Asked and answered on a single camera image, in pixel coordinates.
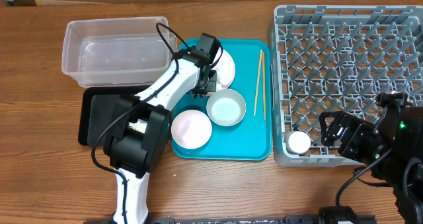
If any white cup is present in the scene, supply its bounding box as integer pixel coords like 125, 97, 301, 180
285, 131, 311, 154

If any right wooden chopstick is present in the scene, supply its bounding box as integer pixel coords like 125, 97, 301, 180
261, 51, 266, 121

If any pink small bowl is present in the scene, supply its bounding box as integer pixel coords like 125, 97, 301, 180
171, 110, 212, 149

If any left wooden chopstick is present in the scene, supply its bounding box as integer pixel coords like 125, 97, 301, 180
253, 50, 262, 117

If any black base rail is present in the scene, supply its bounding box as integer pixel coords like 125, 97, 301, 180
146, 206, 377, 224

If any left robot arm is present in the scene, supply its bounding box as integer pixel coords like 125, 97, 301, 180
96, 33, 223, 223

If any black tray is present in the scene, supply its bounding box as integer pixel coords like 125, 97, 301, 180
78, 85, 148, 146

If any white plate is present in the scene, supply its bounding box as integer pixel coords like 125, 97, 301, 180
213, 49, 235, 91

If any clear plastic bin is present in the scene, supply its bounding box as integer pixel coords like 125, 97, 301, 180
61, 17, 178, 88

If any grey bowl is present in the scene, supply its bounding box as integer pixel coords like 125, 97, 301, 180
206, 89, 247, 126

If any grey dishwasher rack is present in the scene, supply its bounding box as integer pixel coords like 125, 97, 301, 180
269, 5, 422, 167

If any wooden chopstick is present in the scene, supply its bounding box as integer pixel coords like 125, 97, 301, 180
253, 50, 262, 117
261, 51, 266, 121

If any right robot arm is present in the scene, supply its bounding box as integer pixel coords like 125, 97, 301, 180
319, 92, 422, 224

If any pile of rice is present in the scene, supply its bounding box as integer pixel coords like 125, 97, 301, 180
128, 119, 147, 134

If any teal serving tray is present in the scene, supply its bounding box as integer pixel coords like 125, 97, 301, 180
172, 39, 272, 161

